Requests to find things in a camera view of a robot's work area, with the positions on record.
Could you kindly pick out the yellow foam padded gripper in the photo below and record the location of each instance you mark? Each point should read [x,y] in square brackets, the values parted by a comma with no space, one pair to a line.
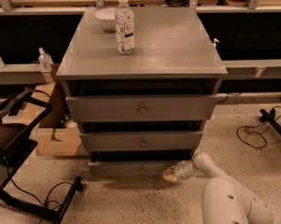
[179,171]

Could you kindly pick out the grey bottom drawer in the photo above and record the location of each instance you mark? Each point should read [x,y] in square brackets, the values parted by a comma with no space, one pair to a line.
[150,162]

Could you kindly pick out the grey drawer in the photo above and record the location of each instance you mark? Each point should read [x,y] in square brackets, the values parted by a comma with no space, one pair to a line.
[141,108]
[140,141]
[150,162]

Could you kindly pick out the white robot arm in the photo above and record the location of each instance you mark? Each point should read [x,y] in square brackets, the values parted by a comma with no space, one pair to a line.
[224,200]

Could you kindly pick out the grey middle drawer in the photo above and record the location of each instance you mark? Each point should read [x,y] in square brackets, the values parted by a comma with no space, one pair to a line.
[140,141]

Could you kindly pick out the grey wooden drawer cabinet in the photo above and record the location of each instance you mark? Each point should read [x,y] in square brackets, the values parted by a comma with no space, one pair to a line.
[173,56]

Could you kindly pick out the grey top drawer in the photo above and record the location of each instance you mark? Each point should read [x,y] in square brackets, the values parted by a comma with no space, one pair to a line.
[141,108]

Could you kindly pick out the black stand base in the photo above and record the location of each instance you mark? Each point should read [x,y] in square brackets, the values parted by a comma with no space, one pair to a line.
[269,116]

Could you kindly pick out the cardboard box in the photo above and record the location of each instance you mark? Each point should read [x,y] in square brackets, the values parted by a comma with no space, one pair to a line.
[54,136]

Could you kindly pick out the small white pump bottle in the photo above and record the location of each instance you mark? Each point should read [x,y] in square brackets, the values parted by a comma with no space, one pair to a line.
[216,43]

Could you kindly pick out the clear plastic water bottle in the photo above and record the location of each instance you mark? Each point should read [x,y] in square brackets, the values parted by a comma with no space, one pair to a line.
[124,27]

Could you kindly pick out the black metal cart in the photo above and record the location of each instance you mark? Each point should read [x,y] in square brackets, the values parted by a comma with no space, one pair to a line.
[15,147]

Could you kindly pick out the clear pump dispenser bottle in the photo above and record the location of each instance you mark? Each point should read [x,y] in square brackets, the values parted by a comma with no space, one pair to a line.
[44,59]

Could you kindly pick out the white ceramic bowl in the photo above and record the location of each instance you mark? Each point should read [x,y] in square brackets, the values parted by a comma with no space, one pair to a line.
[106,16]

